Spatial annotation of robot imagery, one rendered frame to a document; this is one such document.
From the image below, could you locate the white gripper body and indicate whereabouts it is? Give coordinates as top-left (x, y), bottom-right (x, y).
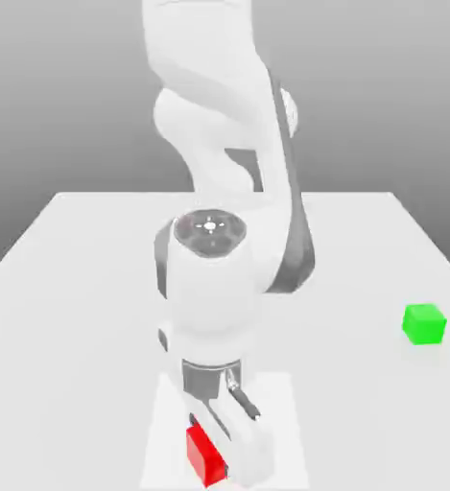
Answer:
top-left (186, 393), bottom-right (278, 490)

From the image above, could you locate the small red cube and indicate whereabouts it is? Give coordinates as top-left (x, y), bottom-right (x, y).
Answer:
top-left (185, 415), bottom-right (230, 489)

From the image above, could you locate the small green cube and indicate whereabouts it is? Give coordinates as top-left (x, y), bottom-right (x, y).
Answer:
top-left (401, 303), bottom-right (449, 346)

